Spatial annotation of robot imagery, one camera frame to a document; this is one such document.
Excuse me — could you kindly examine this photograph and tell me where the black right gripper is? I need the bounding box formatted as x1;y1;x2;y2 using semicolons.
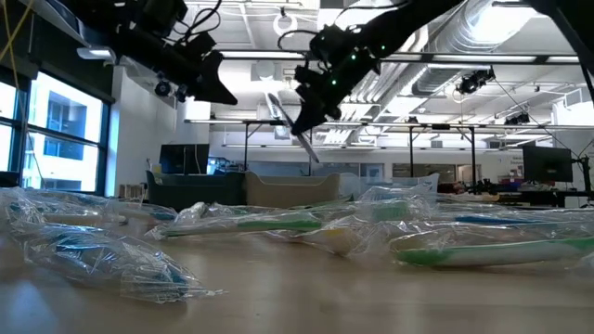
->
291;24;382;135

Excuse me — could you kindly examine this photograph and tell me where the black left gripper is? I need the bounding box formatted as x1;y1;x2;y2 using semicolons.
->
138;27;239;106

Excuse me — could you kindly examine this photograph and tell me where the black monitor on arm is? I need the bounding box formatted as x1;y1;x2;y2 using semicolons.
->
522;145;575;184

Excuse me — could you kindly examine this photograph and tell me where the bagged toothbrushes far left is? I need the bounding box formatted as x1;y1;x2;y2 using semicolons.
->
0;186;129;228

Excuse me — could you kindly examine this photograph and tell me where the long white light bar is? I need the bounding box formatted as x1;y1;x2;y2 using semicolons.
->
217;49;581;65

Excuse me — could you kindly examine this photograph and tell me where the black monitor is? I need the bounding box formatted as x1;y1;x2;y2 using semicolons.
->
159;143;211;176

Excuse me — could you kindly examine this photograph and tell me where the light grey plastic bin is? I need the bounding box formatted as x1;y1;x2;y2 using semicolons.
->
244;171;344;209

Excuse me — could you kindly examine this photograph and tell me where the clear plastic bin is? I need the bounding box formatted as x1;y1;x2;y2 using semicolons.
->
341;173;441;205

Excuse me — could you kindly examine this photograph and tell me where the dark grey plastic bin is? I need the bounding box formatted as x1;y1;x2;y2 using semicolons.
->
146;169;247;212

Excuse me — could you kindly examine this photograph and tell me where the green toothbrush in clear wrap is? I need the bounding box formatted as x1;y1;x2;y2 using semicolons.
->
144;209;326;241
319;185;435;224
392;235;594;270

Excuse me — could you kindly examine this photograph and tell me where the orange toothbrush in clear wrap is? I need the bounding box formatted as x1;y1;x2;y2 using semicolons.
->
266;221;368;257

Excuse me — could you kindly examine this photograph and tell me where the small wooden crate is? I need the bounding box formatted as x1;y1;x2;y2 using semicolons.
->
118;183;148;200

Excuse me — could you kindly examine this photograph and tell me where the black overhead rig frame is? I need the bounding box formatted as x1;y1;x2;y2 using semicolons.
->
184;118;594;194

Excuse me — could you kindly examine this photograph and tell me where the white coiled cable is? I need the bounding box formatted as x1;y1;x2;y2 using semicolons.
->
272;12;300;39

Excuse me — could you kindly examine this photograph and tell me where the silver ventilation duct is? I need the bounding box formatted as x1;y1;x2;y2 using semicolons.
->
410;0;539;96

